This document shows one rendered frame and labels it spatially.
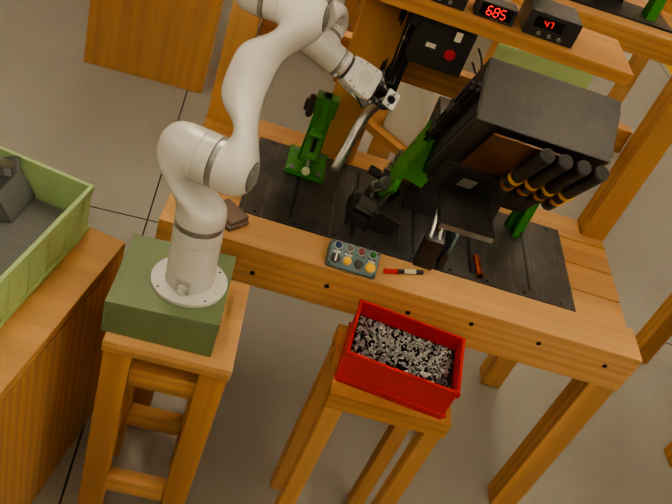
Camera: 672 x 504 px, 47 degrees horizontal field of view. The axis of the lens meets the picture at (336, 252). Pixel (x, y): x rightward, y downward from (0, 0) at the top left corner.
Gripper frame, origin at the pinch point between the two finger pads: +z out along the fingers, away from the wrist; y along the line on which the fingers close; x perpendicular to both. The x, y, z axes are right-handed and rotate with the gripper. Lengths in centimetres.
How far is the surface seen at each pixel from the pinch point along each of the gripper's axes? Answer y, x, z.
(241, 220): -52, 12, -15
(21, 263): -92, -4, -60
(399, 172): -15.8, -0.7, 15.0
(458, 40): 25.0, -9.2, 7.4
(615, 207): 25, 4, 96
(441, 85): 25.5, 18.9, 21.7
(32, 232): -84, 19, -61
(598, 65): 38, -27, 43
